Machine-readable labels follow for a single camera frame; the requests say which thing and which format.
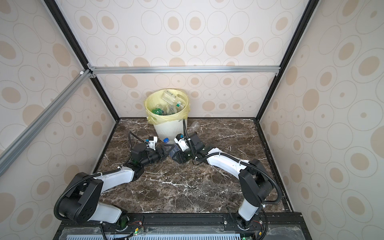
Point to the yellow bin liner bag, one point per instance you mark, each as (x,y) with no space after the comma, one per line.
(175,102)

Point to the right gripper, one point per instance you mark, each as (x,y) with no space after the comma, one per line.
(180,159)

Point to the clear crushed bottle white cap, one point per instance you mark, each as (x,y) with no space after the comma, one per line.
(194,127)

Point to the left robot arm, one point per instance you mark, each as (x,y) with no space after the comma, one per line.
(80,201)

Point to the horizontal aluminium rail back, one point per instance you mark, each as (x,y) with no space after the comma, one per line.
(185,70)

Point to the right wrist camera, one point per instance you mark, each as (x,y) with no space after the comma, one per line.
(181,142)

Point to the white plastic waste bin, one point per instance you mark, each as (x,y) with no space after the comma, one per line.
(168,127)

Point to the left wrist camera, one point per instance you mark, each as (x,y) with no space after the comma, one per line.
(151,142)

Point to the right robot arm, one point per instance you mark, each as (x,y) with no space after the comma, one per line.
(257,187)

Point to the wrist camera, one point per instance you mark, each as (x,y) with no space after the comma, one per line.
(181,142)
(151,142)

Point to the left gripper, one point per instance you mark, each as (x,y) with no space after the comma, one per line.
(168,152)

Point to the black frame post right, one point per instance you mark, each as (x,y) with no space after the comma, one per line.
(302,25)

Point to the aluminium rail left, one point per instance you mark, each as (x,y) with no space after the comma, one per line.
(25,138)

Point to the black frame post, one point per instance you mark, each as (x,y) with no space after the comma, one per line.
(59,18)
(302,25)

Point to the black frame post left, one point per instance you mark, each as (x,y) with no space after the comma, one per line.
(59,18)

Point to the green bottle yellow cap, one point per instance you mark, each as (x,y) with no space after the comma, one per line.
(159,111)

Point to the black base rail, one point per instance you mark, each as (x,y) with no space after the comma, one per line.
(221,226)

